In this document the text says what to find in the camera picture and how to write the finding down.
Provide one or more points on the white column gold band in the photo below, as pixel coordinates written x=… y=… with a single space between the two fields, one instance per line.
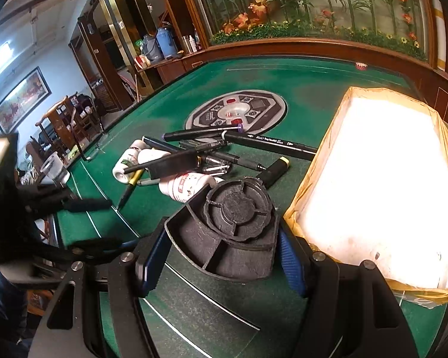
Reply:
x=438 y=30

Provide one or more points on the blue thermos jug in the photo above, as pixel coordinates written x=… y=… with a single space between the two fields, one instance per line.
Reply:
x=167 y=43

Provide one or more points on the translucent plastic tub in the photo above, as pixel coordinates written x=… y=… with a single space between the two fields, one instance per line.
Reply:
x=55 y=167

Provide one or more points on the steel flask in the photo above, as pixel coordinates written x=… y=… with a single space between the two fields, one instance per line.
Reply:
x=189 y=44

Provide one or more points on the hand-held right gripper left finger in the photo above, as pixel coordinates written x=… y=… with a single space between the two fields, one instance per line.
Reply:
x=153 y=261

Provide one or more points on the round table control panel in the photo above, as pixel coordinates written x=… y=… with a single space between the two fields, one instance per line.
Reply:
x=218 y=117

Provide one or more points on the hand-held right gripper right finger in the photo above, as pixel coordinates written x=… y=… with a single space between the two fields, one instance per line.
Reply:
x=293 y=264

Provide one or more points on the thin black pen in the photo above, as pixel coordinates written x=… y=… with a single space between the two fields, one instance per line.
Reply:
x=239 y=159

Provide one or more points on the black rectangular block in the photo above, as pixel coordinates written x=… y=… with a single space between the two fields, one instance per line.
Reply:
x=171 y=166

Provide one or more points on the framed wall painting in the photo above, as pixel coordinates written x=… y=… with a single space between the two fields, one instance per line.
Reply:
x=20 y=100

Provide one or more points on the tall wooden display cabinet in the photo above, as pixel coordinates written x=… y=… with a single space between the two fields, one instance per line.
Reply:
x=108 y=56

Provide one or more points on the grey thermos jug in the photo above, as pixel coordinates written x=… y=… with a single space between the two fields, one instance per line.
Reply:
x=152 y=49

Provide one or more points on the wooden chairs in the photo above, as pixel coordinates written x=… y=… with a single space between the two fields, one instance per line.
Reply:
x=67 y=123

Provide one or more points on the black pen gold clip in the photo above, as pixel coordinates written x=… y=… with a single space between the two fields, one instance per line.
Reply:
x=128 y=190

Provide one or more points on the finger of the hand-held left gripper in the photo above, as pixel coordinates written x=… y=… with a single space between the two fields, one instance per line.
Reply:
x=97 y=250
x=91 y=204

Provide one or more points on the long black marker white print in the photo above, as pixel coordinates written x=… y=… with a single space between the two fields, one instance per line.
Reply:
x=272 y=142

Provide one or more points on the white bottle green label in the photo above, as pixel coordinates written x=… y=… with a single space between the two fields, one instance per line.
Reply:
x=127 y=164

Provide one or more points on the small red white object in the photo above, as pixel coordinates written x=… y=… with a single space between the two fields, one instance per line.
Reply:
x=360 y=66

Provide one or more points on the black moulded tray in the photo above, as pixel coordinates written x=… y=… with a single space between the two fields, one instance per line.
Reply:
x=231 y=212

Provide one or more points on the white plastic bottle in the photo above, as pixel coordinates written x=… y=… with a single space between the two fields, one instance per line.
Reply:
x=153 y=155

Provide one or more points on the white bottle red label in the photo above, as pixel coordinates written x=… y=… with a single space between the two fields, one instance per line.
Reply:
x=183 y=186

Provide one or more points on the clear ballpoint pen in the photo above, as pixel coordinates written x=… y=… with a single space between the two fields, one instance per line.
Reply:
x=216 y=168

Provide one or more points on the black marker yellow cap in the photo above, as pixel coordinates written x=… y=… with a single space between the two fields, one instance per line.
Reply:
x=272 y=169

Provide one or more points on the white box with yellow tape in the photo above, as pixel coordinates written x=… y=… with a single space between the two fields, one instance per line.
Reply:
x=377 y=194

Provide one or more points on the floral glass panel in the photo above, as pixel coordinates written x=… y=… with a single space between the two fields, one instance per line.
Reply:
x=302 y=3

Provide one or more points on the black marker purple cap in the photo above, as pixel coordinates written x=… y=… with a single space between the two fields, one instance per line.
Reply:
x=198 y=133

